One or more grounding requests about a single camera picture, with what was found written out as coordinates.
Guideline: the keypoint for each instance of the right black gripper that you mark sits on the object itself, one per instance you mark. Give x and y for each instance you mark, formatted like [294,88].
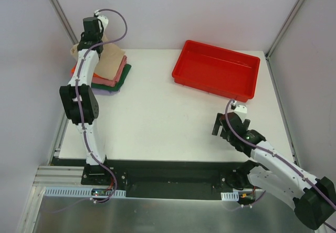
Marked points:
[218,124]

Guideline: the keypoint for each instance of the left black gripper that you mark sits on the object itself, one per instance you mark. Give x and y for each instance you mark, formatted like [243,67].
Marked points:
[85,45]

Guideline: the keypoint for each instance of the beige t shirt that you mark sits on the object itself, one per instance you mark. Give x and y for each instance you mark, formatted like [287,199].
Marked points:
[104,64]

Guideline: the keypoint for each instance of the red plastic tray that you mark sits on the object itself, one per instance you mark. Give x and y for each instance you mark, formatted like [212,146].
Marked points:
[216,70]

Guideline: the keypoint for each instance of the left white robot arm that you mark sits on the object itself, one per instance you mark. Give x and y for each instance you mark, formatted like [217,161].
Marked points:
[80,104]

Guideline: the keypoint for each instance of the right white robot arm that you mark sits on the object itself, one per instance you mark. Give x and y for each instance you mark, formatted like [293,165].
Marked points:
[312,199]

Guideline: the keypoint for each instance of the folded orange t shirt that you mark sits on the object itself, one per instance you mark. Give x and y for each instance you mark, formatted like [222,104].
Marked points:
[73,70]

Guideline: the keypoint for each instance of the folded pink t shirt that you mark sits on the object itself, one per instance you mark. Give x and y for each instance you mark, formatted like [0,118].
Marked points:
[111,83]

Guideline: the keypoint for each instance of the folded green t shirt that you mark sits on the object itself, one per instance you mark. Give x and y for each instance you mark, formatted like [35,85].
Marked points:
[118,85]

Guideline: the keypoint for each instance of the folded lavender t shirt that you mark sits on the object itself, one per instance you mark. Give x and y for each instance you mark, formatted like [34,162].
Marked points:
[102,92]

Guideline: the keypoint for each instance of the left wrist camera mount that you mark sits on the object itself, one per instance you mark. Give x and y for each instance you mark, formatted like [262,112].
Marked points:
[103,20]

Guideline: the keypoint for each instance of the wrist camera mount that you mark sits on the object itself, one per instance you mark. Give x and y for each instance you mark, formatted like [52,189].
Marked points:
[103,20]
[239,109]

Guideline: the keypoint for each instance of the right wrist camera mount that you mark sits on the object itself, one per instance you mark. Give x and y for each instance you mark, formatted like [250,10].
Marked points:
[239,109]

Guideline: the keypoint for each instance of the left aluminium frame post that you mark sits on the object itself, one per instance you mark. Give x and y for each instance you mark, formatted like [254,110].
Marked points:
[64,21]

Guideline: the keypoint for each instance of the aluminium frame post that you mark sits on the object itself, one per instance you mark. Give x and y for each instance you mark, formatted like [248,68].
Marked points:
[285,26]
[64,21]

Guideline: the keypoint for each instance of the right white cable duct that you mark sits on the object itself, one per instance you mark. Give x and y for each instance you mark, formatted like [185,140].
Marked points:
[230,196]

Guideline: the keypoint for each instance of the white cable duct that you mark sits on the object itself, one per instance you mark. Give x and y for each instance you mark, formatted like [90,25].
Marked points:
[83,192]
[230,196]

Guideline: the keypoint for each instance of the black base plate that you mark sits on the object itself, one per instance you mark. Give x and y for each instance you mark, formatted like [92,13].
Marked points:
[162,179]

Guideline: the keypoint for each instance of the left white cable duct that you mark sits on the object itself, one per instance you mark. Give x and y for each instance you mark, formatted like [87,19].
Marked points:
[83,192]

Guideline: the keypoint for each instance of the right aluminium frame post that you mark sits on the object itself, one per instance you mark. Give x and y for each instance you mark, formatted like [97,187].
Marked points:
[285,26]

